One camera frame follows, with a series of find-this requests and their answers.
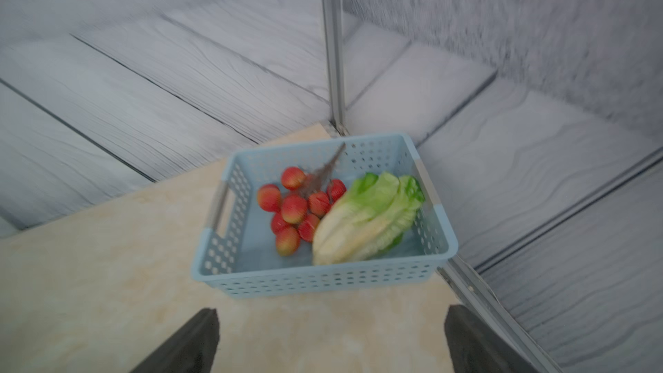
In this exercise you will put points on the green lettuce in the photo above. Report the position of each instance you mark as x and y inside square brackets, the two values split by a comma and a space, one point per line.
[368, 220]

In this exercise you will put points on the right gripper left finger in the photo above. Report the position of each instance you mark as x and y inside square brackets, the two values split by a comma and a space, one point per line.
[190, 349]

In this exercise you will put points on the light blue plastic basket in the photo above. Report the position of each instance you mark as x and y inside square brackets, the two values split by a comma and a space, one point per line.
[237, 249]

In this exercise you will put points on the right aluminium frame post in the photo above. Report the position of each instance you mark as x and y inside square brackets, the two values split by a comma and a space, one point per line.
[332, 25]

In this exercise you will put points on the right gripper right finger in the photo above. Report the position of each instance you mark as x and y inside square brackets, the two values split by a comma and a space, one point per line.
[475, 348]

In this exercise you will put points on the red cherry tomatoes bunch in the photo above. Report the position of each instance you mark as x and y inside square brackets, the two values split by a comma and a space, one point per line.
[299, 203]

